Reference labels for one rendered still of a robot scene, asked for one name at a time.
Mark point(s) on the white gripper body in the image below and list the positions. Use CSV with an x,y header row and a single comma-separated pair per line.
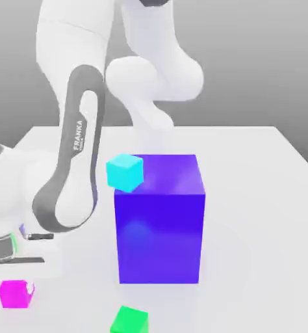
x,y
18,260

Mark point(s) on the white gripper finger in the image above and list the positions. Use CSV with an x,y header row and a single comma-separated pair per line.
x,y
30,287

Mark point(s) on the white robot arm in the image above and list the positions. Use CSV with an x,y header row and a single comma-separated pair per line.
x,y
73,46

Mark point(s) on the small magenta cube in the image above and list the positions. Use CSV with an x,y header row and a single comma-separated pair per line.
x,y
13,294

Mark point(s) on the small green cube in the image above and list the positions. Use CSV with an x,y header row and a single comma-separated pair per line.
x,y
129,321

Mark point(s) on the small cyan cube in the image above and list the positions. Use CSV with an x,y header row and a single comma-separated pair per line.
x,y
124,173

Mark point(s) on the large blue box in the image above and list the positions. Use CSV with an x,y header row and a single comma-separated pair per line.
x,y
159,234

